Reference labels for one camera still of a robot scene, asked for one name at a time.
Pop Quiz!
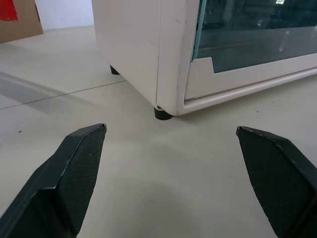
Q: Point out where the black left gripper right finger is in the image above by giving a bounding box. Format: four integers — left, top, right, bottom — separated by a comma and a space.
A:
236, 125, 317, 238

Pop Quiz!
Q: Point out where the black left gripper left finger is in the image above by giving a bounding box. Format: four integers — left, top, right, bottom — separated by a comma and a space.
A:
0, 123, 107, 238

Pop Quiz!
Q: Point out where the white cabinet with glass door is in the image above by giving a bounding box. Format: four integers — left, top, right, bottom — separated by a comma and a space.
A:
91, 0, 317, 121

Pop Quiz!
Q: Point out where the brown cardboard box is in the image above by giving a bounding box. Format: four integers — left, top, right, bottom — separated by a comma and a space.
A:
0, 0, 44, 44

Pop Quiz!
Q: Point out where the red sheet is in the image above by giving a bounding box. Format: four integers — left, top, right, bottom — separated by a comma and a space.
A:
0, 0, 19, 22

